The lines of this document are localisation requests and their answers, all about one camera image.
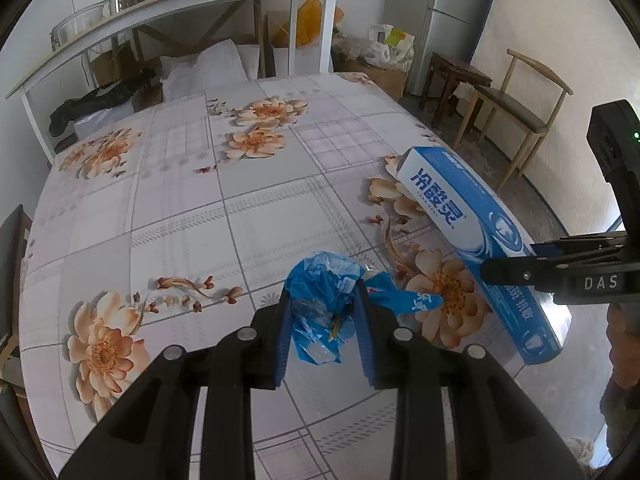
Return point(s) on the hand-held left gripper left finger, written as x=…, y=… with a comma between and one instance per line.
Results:
x=285, y=345

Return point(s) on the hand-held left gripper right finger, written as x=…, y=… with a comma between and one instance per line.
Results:
x=365, y=340

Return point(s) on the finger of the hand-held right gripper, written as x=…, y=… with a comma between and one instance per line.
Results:
x=520, y=272
x=590, y=246

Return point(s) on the blue wrapper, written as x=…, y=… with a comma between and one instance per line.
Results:
x=320, y=280

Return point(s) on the blue white toothpaste box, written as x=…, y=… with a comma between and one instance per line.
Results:
x=450, y=200

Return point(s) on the person's right forearm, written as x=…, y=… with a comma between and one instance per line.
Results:
x=620, y=420

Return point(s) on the person's right hand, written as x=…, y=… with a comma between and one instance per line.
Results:
x=625, y=345

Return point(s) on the wooden chair with dark seat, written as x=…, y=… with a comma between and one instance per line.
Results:
x=505, y=102

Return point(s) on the white leaning mattress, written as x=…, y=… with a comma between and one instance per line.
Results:
x=550, y=35

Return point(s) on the floral tablecloth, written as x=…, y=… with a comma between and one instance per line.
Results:
x=200, y=220

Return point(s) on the brown wooden stool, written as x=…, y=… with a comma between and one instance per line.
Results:
x=457, y=67

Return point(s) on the silver fridge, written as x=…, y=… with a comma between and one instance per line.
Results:
x=450, y=25

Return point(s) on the cardboard box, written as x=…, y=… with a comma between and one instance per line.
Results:
x=385, y=82
x=107, y=67

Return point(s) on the white bag with green print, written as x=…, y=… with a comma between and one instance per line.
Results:
x=395, y=40

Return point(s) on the crumpled clear plastic bag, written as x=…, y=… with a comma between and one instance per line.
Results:
x=352, y=47

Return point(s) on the white plastic-wrapped box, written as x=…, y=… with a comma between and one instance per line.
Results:
x=105, y=122

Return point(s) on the white sack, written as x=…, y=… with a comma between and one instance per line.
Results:
x=210, y=65

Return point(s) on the black bag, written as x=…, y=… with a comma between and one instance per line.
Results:
x=90, y=105

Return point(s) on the yellow plastic bag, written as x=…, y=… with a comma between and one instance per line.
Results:
x=310, y=20

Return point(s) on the glass bowl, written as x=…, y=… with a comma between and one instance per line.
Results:
x=80, y=25

